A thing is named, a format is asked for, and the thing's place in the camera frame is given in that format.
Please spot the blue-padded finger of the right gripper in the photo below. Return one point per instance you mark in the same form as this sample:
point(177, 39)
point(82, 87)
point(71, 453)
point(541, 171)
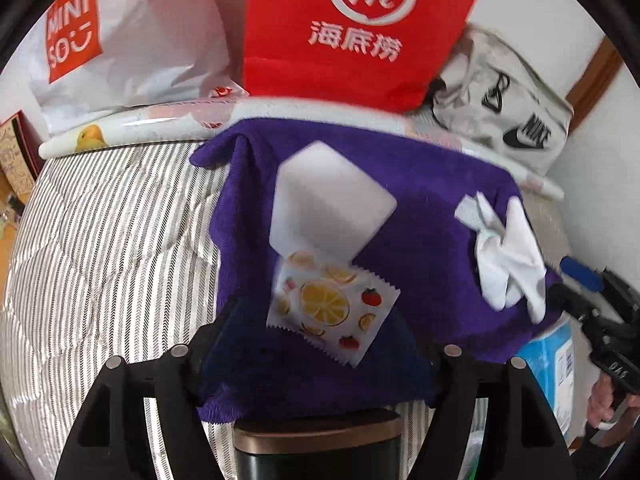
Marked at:
point(588, 278)

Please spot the blue tissue pack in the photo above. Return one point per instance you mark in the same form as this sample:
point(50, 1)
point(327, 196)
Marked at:
point(551, 358)

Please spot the beige Nike bag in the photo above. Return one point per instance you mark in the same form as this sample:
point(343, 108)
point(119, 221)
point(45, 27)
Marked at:
point(491, 95)

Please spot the brown patterned book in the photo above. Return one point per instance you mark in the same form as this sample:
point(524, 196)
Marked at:
point(20, 160)

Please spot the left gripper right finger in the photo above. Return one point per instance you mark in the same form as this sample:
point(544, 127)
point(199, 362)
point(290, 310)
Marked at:
point(425, 359)

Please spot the red Haidilao paper bag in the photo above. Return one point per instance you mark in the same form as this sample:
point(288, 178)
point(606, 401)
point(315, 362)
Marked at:
point(374, 53)

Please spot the person's right hand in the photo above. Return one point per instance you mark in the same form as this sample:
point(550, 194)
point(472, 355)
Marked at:
point(600, 403)

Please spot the purple towel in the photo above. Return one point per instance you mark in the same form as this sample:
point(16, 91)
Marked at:
point(422, 249)

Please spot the fruit pattern wipe packet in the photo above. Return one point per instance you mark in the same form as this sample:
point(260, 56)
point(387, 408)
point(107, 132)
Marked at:
point(338, 309)

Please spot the striped quilted mattress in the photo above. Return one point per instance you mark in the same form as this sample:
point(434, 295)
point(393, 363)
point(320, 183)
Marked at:
point(113, 256)

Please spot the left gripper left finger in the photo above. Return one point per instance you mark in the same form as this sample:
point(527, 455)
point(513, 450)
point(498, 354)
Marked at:
point(196, 376)

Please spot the dark green tin box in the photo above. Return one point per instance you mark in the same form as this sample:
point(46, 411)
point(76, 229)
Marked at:
point(365, 444)

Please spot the white Miniso plastic bag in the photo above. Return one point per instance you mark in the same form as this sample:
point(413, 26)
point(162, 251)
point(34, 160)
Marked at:
point(87, 59)

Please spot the rolled patterned paper tube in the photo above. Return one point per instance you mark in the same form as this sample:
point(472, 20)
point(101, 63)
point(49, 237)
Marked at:
point(201, 120)

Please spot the knotted white cloth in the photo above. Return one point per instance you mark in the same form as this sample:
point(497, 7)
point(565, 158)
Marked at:
point(509, 261)

